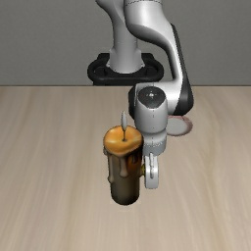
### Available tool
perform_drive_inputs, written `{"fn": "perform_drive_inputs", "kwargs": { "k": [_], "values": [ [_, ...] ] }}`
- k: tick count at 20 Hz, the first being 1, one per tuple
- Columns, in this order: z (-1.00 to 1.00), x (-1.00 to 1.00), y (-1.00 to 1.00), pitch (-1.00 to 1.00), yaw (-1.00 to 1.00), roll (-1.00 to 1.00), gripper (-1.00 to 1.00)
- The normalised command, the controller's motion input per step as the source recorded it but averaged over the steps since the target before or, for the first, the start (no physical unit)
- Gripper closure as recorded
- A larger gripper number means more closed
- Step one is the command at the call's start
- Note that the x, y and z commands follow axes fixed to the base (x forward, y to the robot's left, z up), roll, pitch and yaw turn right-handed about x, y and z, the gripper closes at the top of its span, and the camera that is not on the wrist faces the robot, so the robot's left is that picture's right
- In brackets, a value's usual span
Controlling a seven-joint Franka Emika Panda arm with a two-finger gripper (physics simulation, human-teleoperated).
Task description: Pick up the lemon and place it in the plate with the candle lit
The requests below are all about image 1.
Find grey plate with brown rim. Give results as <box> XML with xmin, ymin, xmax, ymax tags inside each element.
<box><xmin>167</xmin><ymin>114</ymin><xmax>194</xmax><ymax>137</ymax></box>

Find brown candle with orange top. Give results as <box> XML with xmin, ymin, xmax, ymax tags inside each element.
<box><xmin>102</xmin><ymin>110</ymin><xmax>145</xmax><ymax>207</ymax></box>

